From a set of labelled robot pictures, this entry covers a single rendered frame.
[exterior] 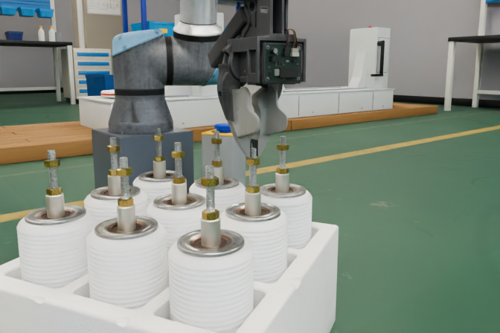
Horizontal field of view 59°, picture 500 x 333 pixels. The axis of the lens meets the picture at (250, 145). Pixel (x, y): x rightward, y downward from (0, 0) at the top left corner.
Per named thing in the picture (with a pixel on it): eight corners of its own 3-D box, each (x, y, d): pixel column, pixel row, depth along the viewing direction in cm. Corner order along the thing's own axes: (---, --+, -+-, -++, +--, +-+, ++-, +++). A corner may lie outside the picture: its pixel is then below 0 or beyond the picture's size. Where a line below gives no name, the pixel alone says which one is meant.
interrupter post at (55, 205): (70, 215, 60) (68, 192, 60) (56, 221, 58) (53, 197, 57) (56, 213, 61) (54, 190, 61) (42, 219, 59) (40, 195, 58)
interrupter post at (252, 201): (247, 218, 59) (247, 195, 59) (241, 212, 62) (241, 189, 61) (264, 216, 60) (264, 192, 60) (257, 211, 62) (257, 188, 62)
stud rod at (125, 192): (120, 218, 54) (117, 157, 53) (123, 215, 55) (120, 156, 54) (129, 218, 54) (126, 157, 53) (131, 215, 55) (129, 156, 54)
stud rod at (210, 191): (216, 231, 50) (216, 166, 49) (209, 233, 49) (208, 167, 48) (211, 229, 51) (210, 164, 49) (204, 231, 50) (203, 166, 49)
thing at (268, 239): (231, 361, 58) (229, 229, 55) (211, 322, 67) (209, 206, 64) (297, 346, 61) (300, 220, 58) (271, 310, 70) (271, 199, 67)
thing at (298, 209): (253, 311, 70) (253, 200, 67) (251, 282, 79) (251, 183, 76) (314, 310, 70) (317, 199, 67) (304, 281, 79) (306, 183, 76)
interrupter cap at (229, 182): (248, 184, 76) (248, 180, 76) (216, 194, 71) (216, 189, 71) (217, 178, 81) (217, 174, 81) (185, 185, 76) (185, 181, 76)
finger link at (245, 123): (248, 164, 54) (251, 87, 52) (225, 156, 58) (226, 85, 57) (269, 163, 55) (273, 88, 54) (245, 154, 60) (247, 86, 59)
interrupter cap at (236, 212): (235, 227, 56) (234, 221, 56) (218, 209, 63) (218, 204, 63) (289, 220, 59) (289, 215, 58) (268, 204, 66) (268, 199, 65)
